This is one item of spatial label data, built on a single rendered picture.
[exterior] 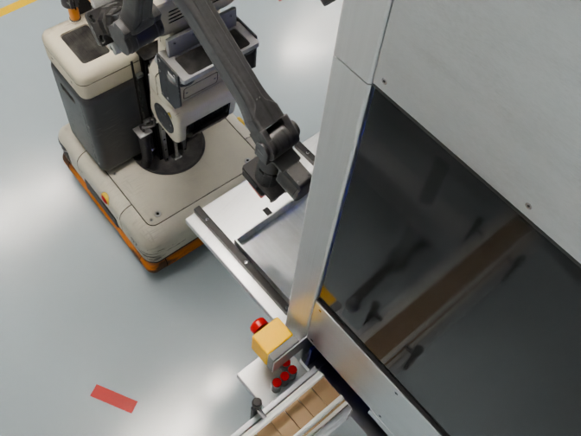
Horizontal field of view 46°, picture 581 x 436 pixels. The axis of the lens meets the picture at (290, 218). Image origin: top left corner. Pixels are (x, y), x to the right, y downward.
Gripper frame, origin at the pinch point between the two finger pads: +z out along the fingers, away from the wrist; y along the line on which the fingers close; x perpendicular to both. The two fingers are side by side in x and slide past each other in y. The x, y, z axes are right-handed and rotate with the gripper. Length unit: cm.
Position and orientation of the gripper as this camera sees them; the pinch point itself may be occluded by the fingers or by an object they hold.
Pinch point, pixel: (263, 194)
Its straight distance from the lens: 153.9
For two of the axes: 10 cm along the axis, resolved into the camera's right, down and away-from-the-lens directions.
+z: -1.6, 4.1, 9.0
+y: 6.4, 7.3, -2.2
